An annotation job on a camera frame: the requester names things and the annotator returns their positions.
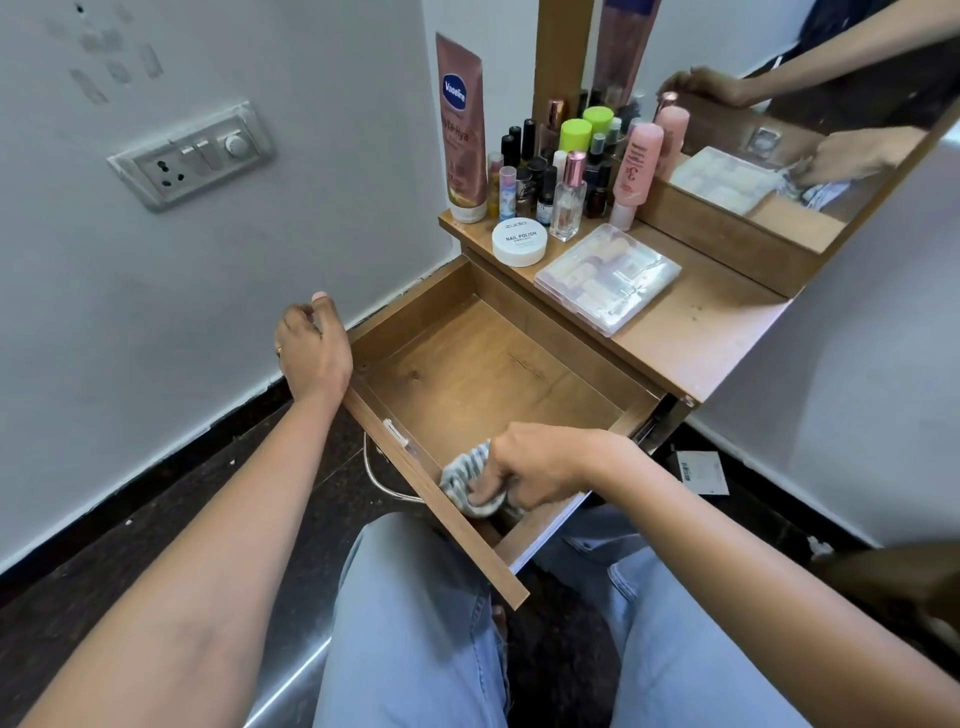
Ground glass perfume bottle pink cap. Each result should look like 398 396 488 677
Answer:
549 150 588 243

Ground white paper label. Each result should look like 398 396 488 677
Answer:
675 450 731 498

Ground cluster of small cosmetic bottles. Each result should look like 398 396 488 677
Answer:
487 97 635 222

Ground person's left forearm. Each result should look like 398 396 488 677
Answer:
18 386 346 728

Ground grey white striped cloth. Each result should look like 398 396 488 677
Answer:
438 441 526 520

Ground pink bottle white cap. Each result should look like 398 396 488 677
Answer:
609 122 666 232

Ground wooden drawer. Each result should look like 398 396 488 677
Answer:
341 253 680 610

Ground person's right hand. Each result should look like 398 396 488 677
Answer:
466 421 613 519

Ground person's left hand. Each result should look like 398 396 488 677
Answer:
274 291 354 406

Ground wooden dressing table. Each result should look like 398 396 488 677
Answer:
438 176 849 459

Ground pink lotion tube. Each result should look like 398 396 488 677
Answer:
435 31 490 225

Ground wooden framed mirror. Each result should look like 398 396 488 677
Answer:
531 0 960 301

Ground clear plastic box of bottles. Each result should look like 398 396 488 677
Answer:
534 223 684 339

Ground light blue jeans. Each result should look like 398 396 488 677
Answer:
313 504 815 728

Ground person's right forearm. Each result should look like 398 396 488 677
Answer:
592 431 960 728

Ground white round jar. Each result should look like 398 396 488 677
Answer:
491 217 549 268

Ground grey wall switch board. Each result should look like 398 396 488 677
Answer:
107 101 276 213

